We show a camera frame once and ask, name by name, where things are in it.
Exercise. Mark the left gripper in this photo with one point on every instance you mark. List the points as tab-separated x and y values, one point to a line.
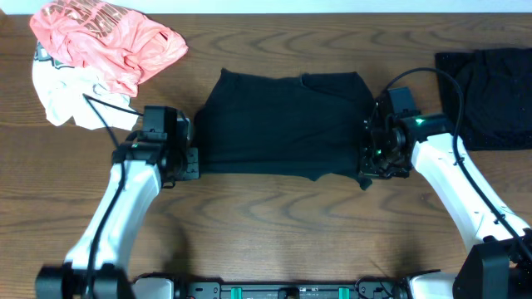
192	169

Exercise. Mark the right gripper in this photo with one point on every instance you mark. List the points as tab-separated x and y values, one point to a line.
367	170

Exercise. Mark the black t-shirt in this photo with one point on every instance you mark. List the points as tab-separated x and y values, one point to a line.
305	126

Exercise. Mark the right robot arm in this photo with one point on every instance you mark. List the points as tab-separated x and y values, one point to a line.
497	240

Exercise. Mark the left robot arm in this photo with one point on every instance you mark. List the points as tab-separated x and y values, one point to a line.
151	159

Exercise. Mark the folded black garment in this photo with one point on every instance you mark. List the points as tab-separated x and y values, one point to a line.
497	88

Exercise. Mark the orange t-shirt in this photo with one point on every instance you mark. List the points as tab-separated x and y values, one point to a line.
124	45

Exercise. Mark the white t-shirt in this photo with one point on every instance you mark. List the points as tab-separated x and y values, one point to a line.
78	94

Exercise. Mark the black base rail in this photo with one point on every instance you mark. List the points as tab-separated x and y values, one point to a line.
291	290

